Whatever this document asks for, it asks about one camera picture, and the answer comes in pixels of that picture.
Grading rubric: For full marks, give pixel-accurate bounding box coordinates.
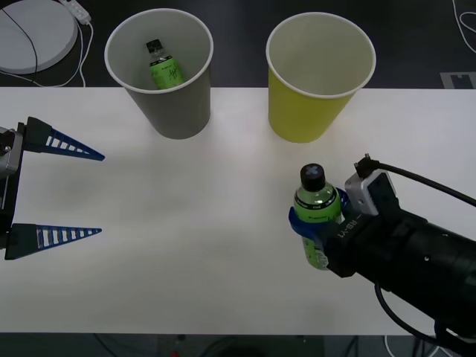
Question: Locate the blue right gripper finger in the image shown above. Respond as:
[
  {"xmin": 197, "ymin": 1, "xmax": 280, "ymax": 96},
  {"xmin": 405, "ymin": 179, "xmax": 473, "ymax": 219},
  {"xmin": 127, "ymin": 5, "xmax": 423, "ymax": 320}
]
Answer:
[
  {"xmin": 335, "ymin": 187, "xmax": 353, "ymax": 213},
  {"xmin": 288, "ymin": 207, "xmax": 338, "ymax": 242}
]

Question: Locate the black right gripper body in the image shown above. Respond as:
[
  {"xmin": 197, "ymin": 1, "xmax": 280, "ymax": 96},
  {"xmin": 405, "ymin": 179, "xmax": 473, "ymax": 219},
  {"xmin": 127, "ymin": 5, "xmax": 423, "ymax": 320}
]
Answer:
[{"xmin": 315, "ymin": 210, "xmax": 385, "ymax": 279}]

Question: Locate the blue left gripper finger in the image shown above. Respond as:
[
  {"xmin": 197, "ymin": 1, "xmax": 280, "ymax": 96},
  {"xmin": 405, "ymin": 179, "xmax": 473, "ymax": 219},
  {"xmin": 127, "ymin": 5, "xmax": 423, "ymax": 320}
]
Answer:
[
  {"xmin": 22, "ymin": 116, "xmax": 106, "ymax": 162},
  {"xmin": 4, "ymin": 222, "xmax": 103, "ymax": 261}
]

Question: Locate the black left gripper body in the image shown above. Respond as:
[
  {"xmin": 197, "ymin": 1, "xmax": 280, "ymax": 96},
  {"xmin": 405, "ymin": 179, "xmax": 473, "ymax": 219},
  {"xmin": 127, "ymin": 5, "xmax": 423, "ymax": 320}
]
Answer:
[{"xmin": 0, "ymin": 121, "xmax": 28, "ymax": 258}]

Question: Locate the green bottle with crossed cap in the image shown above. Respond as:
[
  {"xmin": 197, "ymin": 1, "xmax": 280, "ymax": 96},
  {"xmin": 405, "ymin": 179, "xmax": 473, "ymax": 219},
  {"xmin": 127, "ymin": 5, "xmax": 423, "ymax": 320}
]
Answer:
[{"xmin": 293, "ymin": 163, "xmax": 345, "ymax": 271}]

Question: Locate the yellow-green plastic waste bin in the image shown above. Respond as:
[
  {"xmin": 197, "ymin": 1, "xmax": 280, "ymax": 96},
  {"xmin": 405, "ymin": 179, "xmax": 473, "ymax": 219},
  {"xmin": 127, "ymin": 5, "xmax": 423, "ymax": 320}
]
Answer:
[{"xmin": 265, "ymin": 13, "xmax": 377, "ymax": 144}]

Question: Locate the white round lamp base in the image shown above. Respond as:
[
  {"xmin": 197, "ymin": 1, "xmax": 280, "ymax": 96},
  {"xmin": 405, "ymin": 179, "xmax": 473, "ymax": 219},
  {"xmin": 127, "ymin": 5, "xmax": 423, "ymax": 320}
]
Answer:
[{"xmin": 0, "ymin": 0, "xmax": 80, "ymax": 74}]

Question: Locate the white power strip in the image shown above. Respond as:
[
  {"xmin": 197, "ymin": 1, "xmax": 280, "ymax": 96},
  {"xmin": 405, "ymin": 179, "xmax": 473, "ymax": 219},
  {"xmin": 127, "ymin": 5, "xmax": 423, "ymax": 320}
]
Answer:
[{"xmin": 59, "ymin": 0, "xmax": 92, "ymax": 25}]

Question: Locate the green bottle with black cap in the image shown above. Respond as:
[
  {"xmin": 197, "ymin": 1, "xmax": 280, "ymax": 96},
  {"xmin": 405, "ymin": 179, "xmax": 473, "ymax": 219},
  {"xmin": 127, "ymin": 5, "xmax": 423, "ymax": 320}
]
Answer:
[{"xmin": 144, "ymin": 39, "xmax": 186, "ymax": 91}]

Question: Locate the grey plastic waste bin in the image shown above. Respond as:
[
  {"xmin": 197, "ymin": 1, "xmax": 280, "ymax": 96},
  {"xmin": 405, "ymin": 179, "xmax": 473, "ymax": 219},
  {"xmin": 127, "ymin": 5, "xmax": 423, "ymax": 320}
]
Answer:
[{"xmin": 103, "ymin": 9, "xmax": 215, "ymax": 141}]

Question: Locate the thin black cable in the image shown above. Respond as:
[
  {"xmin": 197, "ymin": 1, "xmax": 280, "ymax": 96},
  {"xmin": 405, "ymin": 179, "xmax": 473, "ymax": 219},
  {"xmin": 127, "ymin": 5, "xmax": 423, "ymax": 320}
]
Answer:
[{"xmin": 0, "ymin": 6, "xmax": 39, "ymax": 87}]

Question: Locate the white cable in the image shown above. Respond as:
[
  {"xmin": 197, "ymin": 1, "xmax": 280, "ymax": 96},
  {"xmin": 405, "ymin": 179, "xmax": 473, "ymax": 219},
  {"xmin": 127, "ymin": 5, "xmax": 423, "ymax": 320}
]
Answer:
[
  {"xmin": 384, "ymin": 334, "xmax": 436, "ymax": 357},
  {"xmin": 451, "ymin": 0, "xmax": 476, "ymax": 65},
  {"xmin": 0, "ymin": 20, "xmax": 94, "ymax": 89}
]

